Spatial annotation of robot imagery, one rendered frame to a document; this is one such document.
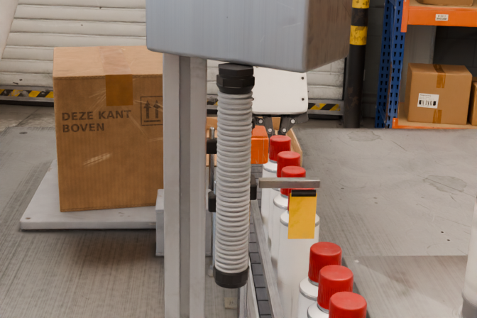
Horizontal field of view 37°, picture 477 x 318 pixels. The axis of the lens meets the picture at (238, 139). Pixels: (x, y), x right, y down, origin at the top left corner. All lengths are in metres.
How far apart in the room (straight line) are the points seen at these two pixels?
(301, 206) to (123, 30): 4.51
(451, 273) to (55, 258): 0.67
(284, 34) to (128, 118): 0.81
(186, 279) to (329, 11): 0.35
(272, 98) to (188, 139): 0.43
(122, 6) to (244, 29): 4.63
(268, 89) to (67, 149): 0.43
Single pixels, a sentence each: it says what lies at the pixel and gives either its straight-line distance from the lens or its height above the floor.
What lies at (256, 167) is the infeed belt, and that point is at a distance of 1.58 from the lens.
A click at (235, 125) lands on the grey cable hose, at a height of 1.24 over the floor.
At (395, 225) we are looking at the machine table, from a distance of 1.47.
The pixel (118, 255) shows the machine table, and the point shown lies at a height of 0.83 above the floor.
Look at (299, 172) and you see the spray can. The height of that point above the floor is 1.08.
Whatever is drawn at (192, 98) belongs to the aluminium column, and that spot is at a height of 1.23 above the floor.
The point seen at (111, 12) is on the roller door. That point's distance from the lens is 5.26.
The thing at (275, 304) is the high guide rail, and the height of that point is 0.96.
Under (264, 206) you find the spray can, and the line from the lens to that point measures 1.13.
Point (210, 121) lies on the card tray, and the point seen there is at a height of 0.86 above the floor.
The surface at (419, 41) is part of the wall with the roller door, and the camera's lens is 5.27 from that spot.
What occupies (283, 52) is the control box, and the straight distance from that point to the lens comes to 0.61.
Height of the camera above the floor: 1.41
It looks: 17 degrees down
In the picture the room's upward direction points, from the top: 1 degrees clockwise
